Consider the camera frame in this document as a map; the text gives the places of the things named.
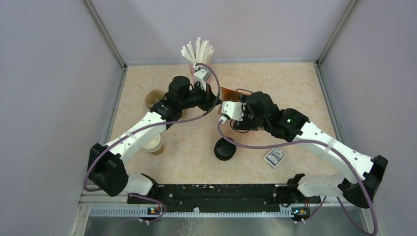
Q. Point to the orange paper bag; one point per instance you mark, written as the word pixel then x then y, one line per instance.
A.
pixel 237 95

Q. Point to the blue playing card box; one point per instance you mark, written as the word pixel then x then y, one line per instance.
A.
pixel 274 157

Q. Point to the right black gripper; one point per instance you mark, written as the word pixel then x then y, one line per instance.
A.
pixel 244 124

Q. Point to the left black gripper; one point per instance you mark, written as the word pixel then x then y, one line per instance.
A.
pixel 210 100

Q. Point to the stack of black cup lids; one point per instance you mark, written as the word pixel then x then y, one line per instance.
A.
pixel 224 150

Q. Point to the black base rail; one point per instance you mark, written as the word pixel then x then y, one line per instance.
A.
pixel 225 198

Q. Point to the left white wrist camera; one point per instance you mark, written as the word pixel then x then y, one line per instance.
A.
pixel 201 76

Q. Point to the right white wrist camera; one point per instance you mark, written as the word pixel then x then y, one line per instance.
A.
pixel 233 110

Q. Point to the brown pulp cup carrier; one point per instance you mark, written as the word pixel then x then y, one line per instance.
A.
pixel 153 97

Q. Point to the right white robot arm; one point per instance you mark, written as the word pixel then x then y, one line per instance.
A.
pixel 359 175

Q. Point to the stack of brown paper cups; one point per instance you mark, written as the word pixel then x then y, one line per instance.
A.
pixel 155 145

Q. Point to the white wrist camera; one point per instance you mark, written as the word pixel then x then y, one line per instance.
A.
pixel 201 76
pixel 233 110

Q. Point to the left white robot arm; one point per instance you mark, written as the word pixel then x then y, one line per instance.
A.
pixel 106 164

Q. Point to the pink straw holder cup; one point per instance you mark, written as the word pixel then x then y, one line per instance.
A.
pixel 209 68

